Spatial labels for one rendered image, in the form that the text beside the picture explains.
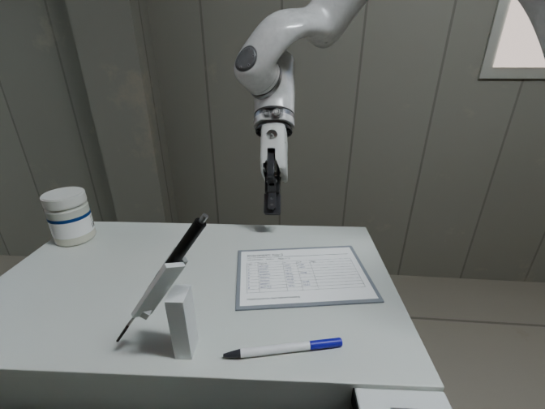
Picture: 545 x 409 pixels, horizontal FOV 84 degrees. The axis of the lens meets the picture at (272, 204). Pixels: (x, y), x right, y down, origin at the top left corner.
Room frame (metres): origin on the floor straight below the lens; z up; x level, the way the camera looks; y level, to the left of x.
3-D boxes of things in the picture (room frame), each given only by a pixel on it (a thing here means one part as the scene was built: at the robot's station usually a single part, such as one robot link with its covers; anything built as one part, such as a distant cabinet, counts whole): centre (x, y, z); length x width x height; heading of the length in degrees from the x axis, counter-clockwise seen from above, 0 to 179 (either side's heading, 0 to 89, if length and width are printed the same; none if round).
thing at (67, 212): (0.51, 0.38, 1.01); 0.07 x 0.07 x 0.10
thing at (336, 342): (0.25, -0.01, 0.97); 0.14 x 0.01 x 0.01; 98
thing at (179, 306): (0.26, 0.12, 1.03); 0.06 x 0.04 x 0.13; 87
